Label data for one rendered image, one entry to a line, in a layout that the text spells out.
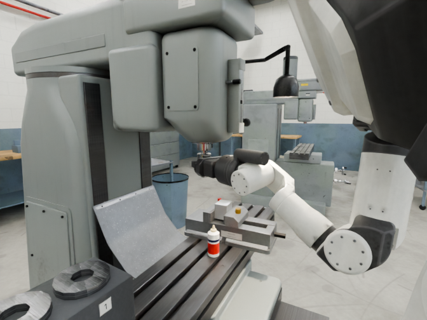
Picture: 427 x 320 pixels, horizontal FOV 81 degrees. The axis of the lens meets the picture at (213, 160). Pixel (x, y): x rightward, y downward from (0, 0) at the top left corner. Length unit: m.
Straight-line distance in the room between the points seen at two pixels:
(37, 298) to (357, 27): 0.52
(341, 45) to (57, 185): 0.99
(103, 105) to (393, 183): 0.88
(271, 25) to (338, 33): 7.60
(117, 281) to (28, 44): 1.04
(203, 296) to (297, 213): 0.35
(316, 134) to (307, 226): 6.70
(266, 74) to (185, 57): 6.88
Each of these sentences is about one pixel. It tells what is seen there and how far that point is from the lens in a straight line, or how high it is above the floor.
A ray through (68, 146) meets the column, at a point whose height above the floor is 1.29.
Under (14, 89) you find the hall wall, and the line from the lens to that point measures 5.08.
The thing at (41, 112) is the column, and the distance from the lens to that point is 1.09.
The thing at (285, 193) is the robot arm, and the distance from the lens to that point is 0.60.
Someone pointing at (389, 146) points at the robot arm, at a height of 1.34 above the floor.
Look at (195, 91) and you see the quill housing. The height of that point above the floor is 1.46.
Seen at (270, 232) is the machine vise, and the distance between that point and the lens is 0.94.
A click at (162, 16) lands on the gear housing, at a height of 1.66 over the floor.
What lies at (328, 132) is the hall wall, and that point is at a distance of 7.21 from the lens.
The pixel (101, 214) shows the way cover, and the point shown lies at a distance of 1.00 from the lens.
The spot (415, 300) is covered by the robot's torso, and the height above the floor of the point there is 1.28.
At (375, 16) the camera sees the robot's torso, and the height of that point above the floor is 1.46.
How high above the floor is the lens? 1.39
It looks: 10 degrees down
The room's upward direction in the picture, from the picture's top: straight up
